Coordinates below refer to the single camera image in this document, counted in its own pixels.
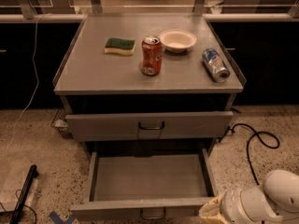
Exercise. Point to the grey drawer cabinet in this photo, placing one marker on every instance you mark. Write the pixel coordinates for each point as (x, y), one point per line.
(92, 82)

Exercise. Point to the white railing counter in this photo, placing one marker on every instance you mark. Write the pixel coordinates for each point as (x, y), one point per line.
(212, 10)

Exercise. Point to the black bar on floor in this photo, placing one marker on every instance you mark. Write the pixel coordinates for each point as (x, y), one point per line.
(21, 199)

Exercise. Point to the grey top drawer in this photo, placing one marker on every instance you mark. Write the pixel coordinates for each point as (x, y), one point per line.
(146, 126)

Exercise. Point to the red soda can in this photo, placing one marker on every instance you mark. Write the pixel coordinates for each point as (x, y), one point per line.
(152, 55)

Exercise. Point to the white bowl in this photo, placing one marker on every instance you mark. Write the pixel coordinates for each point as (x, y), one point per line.
(177, 41)

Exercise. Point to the green yellow sponge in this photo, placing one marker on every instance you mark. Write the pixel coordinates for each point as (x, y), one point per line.
(124, 47)

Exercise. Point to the blue silver soda can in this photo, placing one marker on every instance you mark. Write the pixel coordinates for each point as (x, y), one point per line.
(215, 65)

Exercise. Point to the wire mesh basket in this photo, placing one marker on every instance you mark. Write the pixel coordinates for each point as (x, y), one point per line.
(59, 124)

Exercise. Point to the foam covered gripper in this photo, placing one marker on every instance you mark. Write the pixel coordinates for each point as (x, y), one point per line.
(233, 203)

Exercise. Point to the grey drawer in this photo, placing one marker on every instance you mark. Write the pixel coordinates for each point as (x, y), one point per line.
(146, 188)
(146, 126)

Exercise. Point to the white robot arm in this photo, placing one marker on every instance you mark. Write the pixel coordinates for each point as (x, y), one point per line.
(275, 201)

